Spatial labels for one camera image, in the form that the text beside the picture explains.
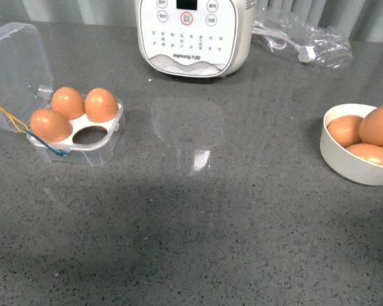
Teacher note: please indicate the clear plastic egg box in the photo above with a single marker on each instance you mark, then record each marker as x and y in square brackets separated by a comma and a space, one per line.
[27, 85]

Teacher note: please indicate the clear plastic bag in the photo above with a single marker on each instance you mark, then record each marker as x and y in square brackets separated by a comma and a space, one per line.
[283, 34]

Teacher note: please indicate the brown egg in bowl left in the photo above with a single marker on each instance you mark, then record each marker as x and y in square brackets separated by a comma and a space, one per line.
[345, 130]

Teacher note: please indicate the white round bowl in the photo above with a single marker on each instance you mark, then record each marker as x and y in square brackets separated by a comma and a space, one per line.
[341, 160]

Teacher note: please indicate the brown egg front left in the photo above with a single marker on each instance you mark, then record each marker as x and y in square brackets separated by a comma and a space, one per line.
[50, 125]

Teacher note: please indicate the brown egg back right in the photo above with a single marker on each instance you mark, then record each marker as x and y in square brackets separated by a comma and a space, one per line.
[100, 105]

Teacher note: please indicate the large brown egg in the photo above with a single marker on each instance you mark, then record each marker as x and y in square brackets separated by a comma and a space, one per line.
[371, 127]

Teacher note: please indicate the brown egg back left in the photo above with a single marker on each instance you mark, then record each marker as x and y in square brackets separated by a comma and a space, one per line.
[69, 102]

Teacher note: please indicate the white Joyoung blender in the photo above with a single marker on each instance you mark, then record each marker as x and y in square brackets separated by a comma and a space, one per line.
[199, 39]

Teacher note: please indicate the brown egg in bowl front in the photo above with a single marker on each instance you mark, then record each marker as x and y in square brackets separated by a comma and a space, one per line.
[368, 152]

